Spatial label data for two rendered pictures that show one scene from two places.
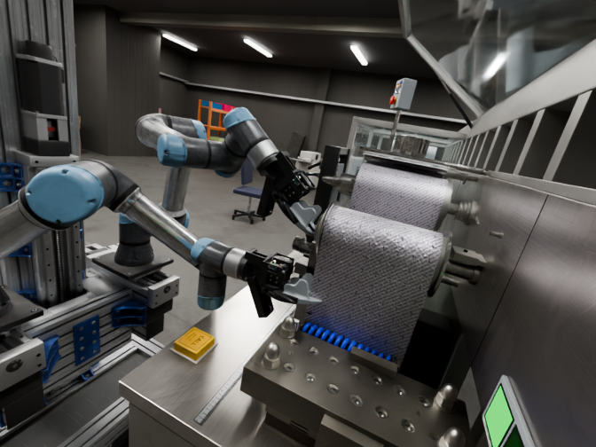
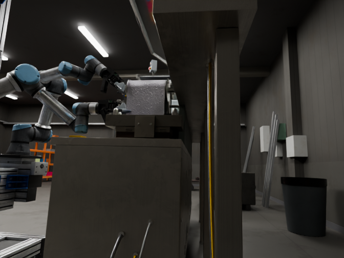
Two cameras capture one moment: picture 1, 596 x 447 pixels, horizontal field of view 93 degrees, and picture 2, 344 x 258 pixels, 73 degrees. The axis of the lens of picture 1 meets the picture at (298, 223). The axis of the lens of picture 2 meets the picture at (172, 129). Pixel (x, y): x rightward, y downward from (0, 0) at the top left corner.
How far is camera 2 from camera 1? 106 cm
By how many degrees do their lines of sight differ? 30
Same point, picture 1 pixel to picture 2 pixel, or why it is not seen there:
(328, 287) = (132, 104)
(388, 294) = (153, 99)
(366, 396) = not seen: hidden behind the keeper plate
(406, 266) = (156, 87)
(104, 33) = not seen: outside the picture
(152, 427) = (68, 149)
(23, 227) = (7, 85)
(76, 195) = (33, 72)
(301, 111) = (103, 132)
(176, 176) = not seen: hidden behind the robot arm
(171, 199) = (45, 117)
